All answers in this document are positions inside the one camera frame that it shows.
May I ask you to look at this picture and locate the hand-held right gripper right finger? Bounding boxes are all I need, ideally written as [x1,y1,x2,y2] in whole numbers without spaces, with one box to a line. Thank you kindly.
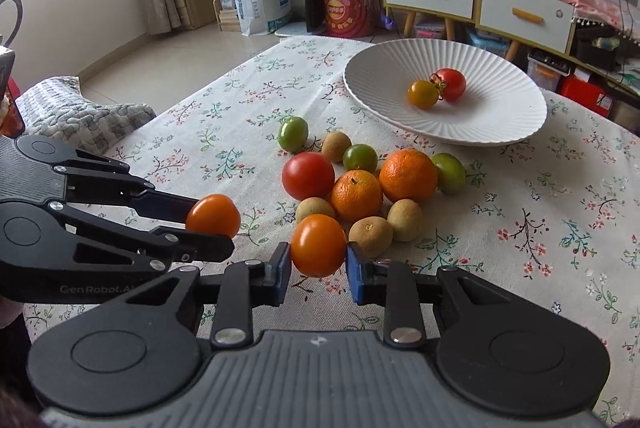
[346,242,503,349]

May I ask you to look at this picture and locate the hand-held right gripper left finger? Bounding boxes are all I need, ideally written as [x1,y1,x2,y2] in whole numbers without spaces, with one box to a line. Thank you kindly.
[127,242,293,349]

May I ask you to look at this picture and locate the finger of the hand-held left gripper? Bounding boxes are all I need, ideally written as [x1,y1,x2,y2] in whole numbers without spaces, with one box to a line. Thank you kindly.
[50,205,235,271]
[65,148,200,224]

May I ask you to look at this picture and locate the orange cherry tomato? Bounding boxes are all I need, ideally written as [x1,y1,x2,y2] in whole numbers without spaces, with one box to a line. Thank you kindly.
[290,213,348,279]
[185,193,242,240]

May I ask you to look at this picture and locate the tan longan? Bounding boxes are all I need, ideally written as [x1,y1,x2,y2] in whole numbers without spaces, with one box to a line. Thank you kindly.
[321,131,353,163]
[348,216,394,259]
[386,198,423,243]
[295,197,337,225]

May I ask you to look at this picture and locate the large red tomato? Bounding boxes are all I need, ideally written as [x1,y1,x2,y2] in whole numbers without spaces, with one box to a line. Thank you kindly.
[281,151,336,202]

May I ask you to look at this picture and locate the green tomato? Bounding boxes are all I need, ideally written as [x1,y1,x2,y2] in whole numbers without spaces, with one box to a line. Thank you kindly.
[278,116,309,154]
[342,144,378,174]
[431,152,467,195]

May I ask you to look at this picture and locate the white ribbed plate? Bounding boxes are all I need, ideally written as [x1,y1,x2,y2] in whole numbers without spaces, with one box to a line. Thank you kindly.
[343,39,548,147]

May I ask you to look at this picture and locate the grey quilted cushion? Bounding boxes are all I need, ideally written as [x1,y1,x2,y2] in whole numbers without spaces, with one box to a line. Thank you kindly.
[15,75,157,159]

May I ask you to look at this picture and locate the small orange mandarin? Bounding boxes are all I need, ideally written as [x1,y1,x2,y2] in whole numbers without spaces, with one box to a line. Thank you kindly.
[330,169,384,223]

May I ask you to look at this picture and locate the large orange mandarin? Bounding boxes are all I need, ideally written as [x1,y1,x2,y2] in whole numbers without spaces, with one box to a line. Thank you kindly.
[379,149,439,204]

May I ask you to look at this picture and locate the black curved bar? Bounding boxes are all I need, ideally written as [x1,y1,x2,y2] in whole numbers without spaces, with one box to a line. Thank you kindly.
[0,0,23,51]

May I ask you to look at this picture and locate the yellow cherry tomato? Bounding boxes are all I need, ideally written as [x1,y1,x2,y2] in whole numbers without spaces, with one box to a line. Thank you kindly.
[407,80,441,110]

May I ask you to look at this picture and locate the white flat disc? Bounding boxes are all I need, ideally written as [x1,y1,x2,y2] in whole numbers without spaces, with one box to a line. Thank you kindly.
[272,20,308,39]

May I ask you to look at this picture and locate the white paper bag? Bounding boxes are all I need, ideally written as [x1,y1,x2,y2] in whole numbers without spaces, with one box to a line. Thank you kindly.
[230,0,296,36]

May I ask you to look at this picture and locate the red tomato with stem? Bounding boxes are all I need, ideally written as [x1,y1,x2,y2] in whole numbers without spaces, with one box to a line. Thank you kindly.
[431,68,467,103]

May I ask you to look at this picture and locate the clear storage box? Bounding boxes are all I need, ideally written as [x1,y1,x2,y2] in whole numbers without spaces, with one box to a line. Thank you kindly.
[415,15,448,40]

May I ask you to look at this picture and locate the red bucket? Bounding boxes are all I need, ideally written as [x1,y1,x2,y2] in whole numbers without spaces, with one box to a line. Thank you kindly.
[320,0,378,40]

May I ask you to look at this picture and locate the blue lidded storage box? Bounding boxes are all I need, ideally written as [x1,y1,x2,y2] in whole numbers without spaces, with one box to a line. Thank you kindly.
[465,28,511,59]

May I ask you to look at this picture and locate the black lidded storage box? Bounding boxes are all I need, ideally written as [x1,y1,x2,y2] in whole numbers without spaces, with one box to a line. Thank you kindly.
[527,48,573,91]

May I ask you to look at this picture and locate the red box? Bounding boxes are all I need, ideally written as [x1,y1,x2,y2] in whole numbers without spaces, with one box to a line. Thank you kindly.
[559,75,613,116]

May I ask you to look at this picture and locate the black bag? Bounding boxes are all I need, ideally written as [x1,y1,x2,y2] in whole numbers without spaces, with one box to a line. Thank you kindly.
[572,25,621,69]

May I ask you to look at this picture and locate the pink cloth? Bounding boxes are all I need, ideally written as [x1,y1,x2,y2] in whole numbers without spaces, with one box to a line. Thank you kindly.
[545,0,640,44]

